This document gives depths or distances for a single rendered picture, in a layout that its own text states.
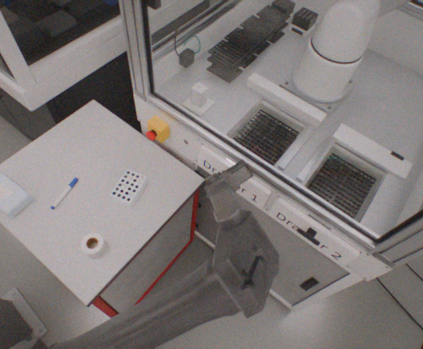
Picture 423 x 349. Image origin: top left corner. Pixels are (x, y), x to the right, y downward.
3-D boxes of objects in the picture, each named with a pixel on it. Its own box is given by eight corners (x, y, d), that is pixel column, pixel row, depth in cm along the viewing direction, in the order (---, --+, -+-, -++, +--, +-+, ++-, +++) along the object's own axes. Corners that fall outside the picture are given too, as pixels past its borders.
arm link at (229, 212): (212, 228, 42) (254, 290, 44) (247, 204, 42) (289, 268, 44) (199, 179, 85) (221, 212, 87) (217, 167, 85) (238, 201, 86)
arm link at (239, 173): (204, 182, 81) (222, 209, 82) (243, 157, 80) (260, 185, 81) (204, 174, 92) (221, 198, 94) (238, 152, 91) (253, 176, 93)
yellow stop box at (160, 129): (160, 145, 119) (160, 132, 113) (147, 134, 121) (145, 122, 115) (169, 136, 122) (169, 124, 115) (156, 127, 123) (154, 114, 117)
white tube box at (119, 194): (131, 208, 113) (129, 204, 110) (110, 199, 114) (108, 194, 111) (148, 181, 120) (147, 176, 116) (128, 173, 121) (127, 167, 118)
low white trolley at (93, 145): (123, 331, 160) (86, 305, 96) (43, 254, 177) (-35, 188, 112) (196, 244, 187) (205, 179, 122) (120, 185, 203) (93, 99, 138)
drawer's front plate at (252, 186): (262, 209, 111) (269, 194, 102) (196, 164, 119) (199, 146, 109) (264, 206, 112) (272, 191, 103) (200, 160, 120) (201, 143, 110)
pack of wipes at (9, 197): (35, 199, 112) (30, 193, 108) (12, 219, 108) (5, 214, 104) (7, 176, 116) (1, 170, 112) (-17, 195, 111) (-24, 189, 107)
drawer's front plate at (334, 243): (342, 266, 103) (358, 256, 94) (267, 214, 111) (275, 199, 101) (345, 262, 104) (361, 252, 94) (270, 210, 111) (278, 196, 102)
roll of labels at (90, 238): (106, 255, 104) (104, 251, 101) (84, 259, 103) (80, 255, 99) (105, 235, 108) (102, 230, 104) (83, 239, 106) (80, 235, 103)
